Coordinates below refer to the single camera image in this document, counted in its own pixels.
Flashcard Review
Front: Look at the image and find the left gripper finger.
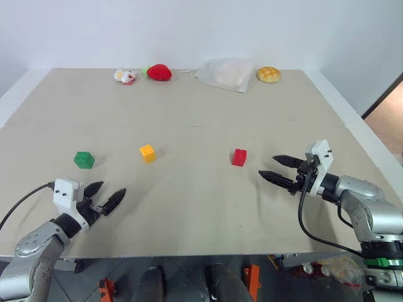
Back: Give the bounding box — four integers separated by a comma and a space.
101, 187, 128, 216
84, 181, 105, 199

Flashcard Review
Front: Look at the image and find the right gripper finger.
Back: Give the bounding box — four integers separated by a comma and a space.
258, 170, 297, 190
272, 154, 305, 169

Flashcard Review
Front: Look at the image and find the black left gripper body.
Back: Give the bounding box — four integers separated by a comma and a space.
75, 188, 105, 227

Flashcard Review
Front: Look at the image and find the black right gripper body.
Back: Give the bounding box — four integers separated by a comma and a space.
287, 158, 316, 196

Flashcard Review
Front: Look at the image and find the green toy block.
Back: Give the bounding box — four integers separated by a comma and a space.
72, 150, 96, 170

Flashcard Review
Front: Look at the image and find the red toy block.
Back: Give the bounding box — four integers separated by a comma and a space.
230, 148, 248, 167

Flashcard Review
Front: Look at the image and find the yellow toy block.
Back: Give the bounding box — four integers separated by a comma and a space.
139, 143, 157, 164

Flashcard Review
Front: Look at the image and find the orange clamp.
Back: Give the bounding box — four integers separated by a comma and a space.
242, 264, 263, 291
98, 277, 115, 302

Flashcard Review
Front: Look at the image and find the golden toy bread bun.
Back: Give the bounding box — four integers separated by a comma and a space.
255, 65, 282, 84

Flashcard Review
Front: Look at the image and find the clear plastic bag with toys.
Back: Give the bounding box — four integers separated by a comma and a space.
314, 254, 363, 296

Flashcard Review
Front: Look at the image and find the dark rounded shape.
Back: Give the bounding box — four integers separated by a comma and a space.
205, 263, 250, 302

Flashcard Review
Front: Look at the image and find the small white red toy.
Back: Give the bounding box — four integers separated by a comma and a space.
113, 69, 138, 86

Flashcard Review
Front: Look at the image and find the red plush strawberry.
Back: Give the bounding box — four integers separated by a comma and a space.
140, 63, 174, 82

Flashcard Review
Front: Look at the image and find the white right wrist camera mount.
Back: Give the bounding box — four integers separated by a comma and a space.
304, 139, 334, 198

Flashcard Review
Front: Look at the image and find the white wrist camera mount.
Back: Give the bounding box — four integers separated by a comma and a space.
304, 139, 334, 198
53, 178, 89, 231

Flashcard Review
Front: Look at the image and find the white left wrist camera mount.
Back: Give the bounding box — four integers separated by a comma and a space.
53, 178, 89, 231

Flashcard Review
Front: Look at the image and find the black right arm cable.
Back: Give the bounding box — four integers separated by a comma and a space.
297, 162, 363, 255

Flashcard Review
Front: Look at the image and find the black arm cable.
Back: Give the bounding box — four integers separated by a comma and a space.
0, 182, 56, 231
297, 162, 363, 255

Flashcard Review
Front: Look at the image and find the grey table bracket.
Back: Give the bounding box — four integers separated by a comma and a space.
54, 257, 85, 274

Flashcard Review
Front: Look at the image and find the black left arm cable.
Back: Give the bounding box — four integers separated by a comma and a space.
0, 182, 56, 231

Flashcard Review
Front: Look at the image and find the white mesh drawstring bag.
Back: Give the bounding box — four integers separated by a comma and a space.
180, 57, 256, 94

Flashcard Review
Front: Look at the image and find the dark door frame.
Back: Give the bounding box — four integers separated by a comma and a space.
361, 77, 403, 121

